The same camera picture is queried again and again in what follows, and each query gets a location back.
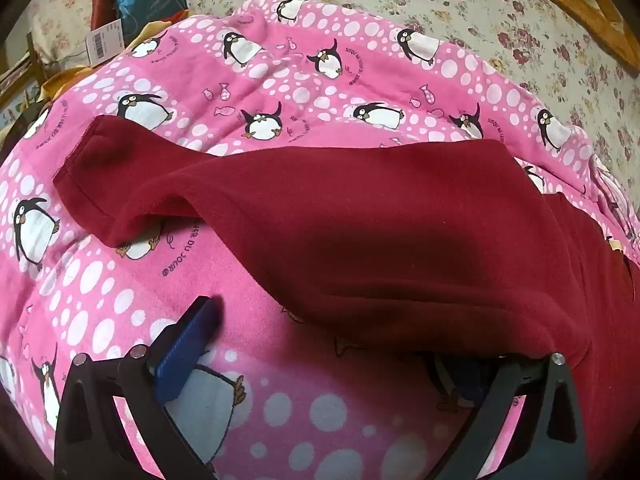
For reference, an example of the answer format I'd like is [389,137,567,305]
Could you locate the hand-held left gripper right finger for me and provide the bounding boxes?
[430,352,588,480]

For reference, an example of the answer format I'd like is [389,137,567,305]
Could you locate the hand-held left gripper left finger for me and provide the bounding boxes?
[52,296,223,480]

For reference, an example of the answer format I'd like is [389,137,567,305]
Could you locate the dark red fleece garment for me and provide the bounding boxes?
[52,115,640,480]

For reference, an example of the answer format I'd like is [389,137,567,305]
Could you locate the pink penguin print blanket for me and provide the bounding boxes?
[0,0,640,480]

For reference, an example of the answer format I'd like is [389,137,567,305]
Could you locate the yellow cloth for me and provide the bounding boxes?
[40,20,166,106]

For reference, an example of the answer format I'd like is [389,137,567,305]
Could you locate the white barcode tag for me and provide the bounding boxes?
[85,20,123,68]

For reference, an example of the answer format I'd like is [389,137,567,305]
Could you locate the wooden chair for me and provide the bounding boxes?
[0,32,51,111]

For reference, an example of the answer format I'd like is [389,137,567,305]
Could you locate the floral pillow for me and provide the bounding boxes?
[20,0,96,66]

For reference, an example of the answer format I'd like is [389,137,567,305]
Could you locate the floral bed sheet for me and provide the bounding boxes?
[185,0,640,241]

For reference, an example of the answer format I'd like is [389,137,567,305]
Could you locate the orange checkered pillow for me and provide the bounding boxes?
[475,0,640,68]

